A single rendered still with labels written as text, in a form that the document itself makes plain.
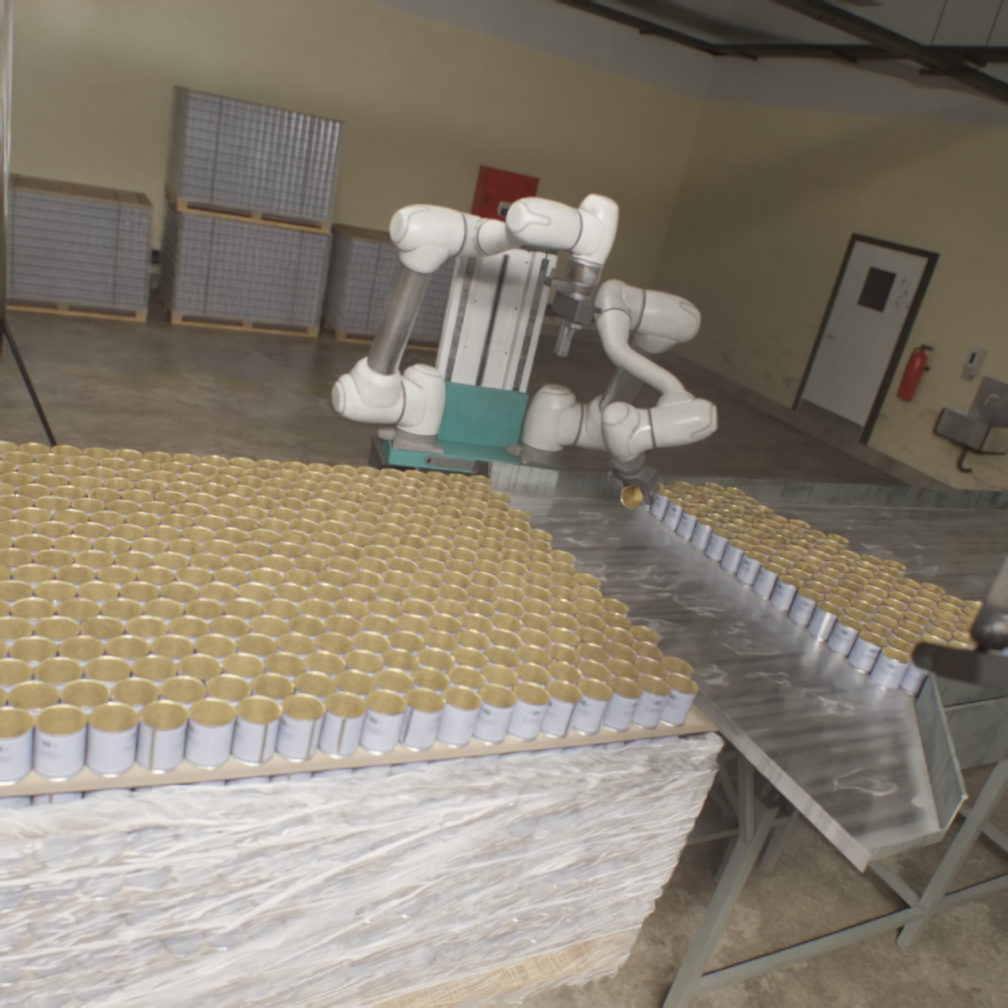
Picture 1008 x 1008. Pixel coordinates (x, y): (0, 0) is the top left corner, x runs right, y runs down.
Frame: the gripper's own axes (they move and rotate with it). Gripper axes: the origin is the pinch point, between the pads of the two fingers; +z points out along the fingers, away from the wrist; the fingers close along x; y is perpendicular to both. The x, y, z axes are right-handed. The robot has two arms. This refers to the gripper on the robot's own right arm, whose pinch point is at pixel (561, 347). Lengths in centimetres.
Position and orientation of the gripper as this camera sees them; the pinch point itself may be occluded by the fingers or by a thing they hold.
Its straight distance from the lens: 231.9
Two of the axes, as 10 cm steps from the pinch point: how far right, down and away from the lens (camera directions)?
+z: -2.4, 9.0, 3.7
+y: 9.0, 0.5, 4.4
